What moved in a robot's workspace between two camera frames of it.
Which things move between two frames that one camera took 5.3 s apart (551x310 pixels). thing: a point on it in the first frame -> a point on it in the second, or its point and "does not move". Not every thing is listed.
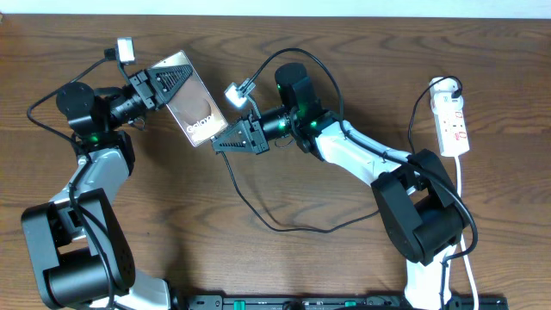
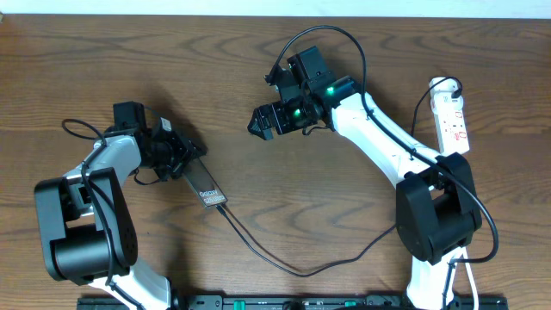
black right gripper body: [276, 122] -> [292, 116]
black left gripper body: [126, 109] -> [168, 157]
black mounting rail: [333, 301] does not move
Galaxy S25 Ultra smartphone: [192, 106] -> [203, 184]
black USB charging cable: [361, 217] -> [457, 94]
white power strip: [450, 117] does not move
